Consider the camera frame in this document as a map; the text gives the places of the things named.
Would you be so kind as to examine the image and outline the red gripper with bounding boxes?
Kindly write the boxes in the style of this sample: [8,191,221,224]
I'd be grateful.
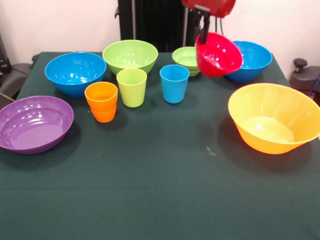
[180,0,237,45]

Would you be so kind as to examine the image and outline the small pink-red bowl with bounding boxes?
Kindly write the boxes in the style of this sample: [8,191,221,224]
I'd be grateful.
[195,31,244,78]

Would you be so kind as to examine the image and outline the large yellow-orange bowl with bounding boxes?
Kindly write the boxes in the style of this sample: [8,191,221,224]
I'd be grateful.
[227,82,320,155]

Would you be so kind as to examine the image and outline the small green bowl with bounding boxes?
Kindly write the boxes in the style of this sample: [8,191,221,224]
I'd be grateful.
[171,46,201,77]

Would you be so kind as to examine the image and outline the blue plastic bowl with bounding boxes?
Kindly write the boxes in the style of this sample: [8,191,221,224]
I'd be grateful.
[44,51,108,99]
[224,40,273,84]

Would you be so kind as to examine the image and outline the blue plastic cup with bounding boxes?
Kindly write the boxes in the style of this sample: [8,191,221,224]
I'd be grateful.
[159,64,191,104]

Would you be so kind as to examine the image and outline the large green bowl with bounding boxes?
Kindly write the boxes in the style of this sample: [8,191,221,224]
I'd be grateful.
[102,39,159,76]

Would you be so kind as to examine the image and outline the green plastic cup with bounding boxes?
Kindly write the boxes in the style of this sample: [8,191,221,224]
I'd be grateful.
[115,68,148,109]

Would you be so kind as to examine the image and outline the dark grey stand foot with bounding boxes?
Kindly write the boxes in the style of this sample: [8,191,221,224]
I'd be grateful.
[289,58,320,92]
[0,58,38,103]

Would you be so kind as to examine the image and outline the orange plastic cup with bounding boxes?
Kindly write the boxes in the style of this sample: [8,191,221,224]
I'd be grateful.
[84,81,119,124]

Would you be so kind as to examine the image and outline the dark green tablecloth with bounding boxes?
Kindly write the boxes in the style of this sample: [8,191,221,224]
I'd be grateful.
[0,51,320,240]

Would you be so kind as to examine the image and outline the purple shallow bowl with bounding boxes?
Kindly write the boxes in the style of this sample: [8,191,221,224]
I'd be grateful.
[0,95,75,155]

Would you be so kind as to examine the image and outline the black wall cable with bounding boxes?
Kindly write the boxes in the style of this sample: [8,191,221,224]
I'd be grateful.
[213,14,226,42]

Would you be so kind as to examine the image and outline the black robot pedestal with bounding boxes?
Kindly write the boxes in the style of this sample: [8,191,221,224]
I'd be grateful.
[114,0,201,53]

